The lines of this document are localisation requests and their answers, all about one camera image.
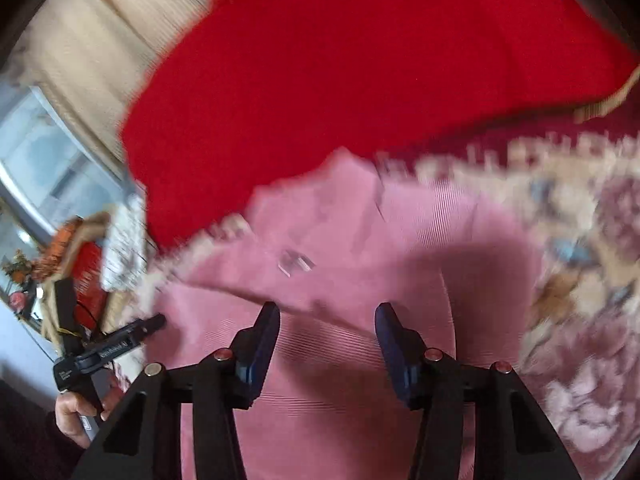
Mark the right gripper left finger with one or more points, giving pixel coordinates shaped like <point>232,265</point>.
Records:
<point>142,437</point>

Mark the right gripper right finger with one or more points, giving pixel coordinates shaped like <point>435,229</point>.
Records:
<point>514,439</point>

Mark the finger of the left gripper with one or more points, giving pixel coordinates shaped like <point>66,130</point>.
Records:
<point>127,338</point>
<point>65,300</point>

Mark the pink corduroy zip jacket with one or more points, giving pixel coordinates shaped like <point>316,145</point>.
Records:
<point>328,248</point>

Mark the person's left hand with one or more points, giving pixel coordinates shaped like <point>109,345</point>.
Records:
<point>71,407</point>

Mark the red cardboard box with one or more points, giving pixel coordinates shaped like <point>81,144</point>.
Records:
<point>91,298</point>

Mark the flower bouquet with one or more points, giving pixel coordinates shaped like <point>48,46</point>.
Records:
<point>19,268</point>

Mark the orange black folded cloth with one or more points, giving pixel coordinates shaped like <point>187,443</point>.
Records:
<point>51,258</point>

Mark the white black patterned pillow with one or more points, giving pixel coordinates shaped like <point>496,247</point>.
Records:
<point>124,246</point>

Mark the beige coat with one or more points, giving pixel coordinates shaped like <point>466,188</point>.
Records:
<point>93,228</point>

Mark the floral plush blanket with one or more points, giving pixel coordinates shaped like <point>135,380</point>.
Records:
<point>579,353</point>

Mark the beige dotted curtain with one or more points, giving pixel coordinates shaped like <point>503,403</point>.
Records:
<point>91,59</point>

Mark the red quilt on sofa back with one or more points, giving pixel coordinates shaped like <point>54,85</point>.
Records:
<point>261,90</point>

